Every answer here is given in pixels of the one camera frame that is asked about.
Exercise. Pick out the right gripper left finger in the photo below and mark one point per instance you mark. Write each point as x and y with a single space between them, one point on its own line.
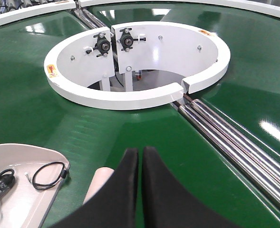
114 205

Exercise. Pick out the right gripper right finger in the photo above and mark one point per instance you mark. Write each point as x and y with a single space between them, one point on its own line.
168 204

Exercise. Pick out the beige hand broom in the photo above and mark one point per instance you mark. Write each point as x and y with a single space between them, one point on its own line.
100 177

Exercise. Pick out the beige plastic dustpan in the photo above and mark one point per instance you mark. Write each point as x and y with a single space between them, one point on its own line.
24 206

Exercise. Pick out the right steel conveyor rollers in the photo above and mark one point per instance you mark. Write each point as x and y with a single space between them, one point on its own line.
252 161

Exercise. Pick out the steel conveyor rollers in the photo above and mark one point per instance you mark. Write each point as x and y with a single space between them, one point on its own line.
86 17
252 161

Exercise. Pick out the rear steel conveyor rollers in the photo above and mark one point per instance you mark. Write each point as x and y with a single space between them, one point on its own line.
86 17

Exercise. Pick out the orange arrow warning sticker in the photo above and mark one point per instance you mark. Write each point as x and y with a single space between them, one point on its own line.
52 71

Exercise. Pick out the left black bearing block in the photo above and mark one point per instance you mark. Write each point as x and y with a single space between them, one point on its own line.
102 45

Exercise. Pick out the black bearing block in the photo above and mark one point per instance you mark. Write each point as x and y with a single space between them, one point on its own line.
126 39
102 45

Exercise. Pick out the right black bearing block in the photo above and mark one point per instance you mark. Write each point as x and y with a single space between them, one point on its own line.
126 39

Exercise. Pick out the orange rear warning sticker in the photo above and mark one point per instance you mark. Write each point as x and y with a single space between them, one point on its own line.
205 32

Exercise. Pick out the white outer rim left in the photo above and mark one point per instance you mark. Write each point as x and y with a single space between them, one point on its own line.
28 12

